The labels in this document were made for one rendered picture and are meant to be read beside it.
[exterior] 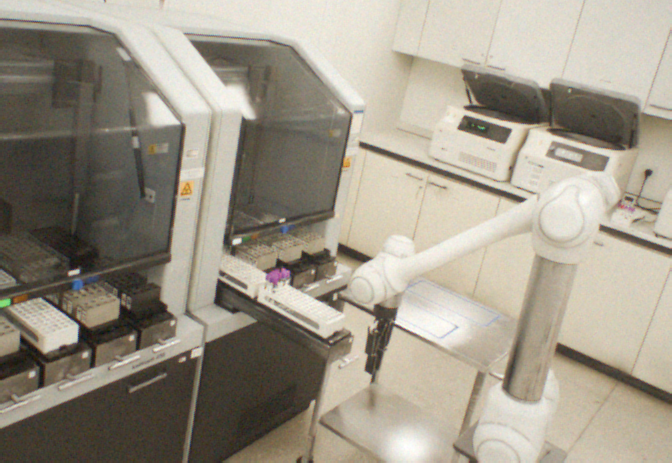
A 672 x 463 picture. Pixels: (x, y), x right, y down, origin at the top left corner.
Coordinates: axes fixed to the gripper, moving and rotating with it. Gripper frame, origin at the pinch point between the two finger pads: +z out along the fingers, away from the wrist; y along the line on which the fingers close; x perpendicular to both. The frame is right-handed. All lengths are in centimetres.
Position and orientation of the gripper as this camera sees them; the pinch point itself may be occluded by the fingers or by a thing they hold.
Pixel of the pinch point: (373, 361)
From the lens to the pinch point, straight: 213.5
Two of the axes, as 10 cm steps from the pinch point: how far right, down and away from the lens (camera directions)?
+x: 7.9, 3.2, -5.3
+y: -5.9, 1.5, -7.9
